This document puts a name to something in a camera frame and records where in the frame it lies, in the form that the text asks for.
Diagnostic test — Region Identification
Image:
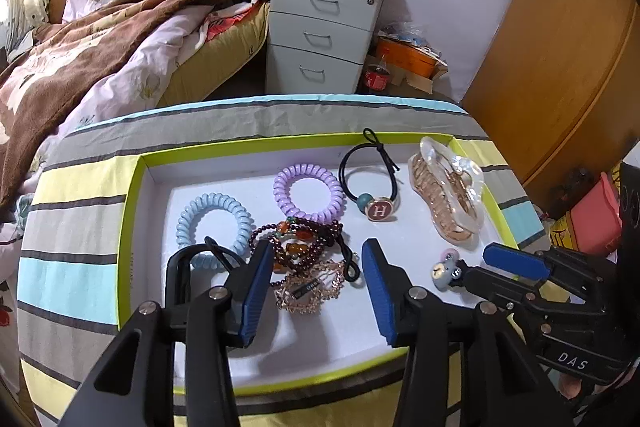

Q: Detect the thin black hair tie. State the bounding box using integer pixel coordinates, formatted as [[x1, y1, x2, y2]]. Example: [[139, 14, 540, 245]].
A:
[[336, 227, 365, 284]]

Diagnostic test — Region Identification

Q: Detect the dark red bead bracelet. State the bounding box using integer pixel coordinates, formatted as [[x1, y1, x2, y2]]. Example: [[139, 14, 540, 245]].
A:
[[255, 217, 346, 289]]

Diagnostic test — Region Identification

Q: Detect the green cardboard tray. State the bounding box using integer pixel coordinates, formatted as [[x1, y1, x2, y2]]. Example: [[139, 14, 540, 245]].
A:
[[116, 131, 548, 397]]

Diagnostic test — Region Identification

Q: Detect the pink bag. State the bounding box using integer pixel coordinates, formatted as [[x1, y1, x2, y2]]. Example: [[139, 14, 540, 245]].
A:
[[570, 172, 623, 255]]

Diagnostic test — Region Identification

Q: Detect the blue spiral hair tie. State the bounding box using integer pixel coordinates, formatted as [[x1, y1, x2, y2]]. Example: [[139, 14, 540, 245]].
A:
[[176, 193, 249, 272]]

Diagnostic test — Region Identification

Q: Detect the red white cloth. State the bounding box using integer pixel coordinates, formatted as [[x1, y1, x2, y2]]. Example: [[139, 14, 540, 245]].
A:
[[200, 0, 266, 52]]

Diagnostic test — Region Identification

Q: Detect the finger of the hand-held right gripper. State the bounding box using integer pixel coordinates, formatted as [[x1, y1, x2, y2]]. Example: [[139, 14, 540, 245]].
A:
[[482, 243, 619, 304], [457, 258, 585, 322]]

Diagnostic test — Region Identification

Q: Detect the pearly hair claw clip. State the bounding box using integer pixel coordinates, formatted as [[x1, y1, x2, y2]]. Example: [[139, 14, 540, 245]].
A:
[[407, 136, 485, 245]]

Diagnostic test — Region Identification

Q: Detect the large wooden door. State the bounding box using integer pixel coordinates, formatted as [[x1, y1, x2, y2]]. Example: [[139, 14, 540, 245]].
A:
[[460, 0, 640, 208]]

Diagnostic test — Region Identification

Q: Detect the grey drawer nightstand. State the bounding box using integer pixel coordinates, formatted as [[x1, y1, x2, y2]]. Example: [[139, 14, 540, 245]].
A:
[[264, 0, 388, 96]]

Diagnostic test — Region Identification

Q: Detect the person's right hand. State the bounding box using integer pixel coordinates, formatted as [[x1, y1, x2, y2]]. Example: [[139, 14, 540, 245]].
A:
[[557, 369, 596, 403]]

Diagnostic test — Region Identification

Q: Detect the red drink bottle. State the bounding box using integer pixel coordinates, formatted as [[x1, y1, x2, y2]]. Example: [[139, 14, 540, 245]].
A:
[[362, 54, 393, 92]]

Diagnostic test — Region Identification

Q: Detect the gold hair clip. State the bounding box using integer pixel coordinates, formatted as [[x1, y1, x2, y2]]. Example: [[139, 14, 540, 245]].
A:
[[275, 259, 346, 315]]

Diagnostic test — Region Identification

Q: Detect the pale floral quilt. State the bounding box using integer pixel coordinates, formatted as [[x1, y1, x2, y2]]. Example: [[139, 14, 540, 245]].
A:
[[0, 0, 216, 248]]

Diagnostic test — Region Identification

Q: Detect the cardboard box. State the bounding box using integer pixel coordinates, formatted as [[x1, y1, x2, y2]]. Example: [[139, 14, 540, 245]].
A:
[[367, 52, 451, 95]]

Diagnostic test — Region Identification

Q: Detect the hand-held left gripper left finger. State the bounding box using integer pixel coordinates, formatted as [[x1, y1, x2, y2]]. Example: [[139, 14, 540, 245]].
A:
[[57, 239, 275, 427]]

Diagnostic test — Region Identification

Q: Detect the grey bear hair clip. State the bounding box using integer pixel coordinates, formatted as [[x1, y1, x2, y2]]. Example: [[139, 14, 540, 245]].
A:
[[431, 248, 468, 292]]

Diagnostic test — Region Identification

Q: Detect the purple spiral hair tie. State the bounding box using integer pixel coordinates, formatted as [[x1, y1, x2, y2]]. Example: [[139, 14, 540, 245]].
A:
[[273, 164, 344, 224]]

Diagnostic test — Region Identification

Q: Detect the clear plastic bag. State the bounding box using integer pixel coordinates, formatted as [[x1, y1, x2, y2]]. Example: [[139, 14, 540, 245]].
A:
[[382, 22, 443, 52]]

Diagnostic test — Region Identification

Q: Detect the yellow printed bag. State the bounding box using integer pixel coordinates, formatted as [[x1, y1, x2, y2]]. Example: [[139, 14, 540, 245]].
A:
[[547, 214, 581, 250]]

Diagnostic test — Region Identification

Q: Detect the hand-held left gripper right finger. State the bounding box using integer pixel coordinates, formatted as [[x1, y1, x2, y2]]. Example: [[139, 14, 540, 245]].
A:
[[361, 238, 576, 427]]

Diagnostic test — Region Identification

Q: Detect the black hair tie with charm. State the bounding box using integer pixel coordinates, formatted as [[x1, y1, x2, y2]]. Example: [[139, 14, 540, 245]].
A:
[[339, 128, 402, 224]]

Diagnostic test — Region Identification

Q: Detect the orange box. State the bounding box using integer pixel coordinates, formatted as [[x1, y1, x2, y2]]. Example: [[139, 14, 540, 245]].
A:
[[375, 36, 443, 80]]

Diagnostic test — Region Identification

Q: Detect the brown plush blanket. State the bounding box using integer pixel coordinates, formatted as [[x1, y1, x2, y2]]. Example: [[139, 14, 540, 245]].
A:
[[0, 0, 268, 208]]

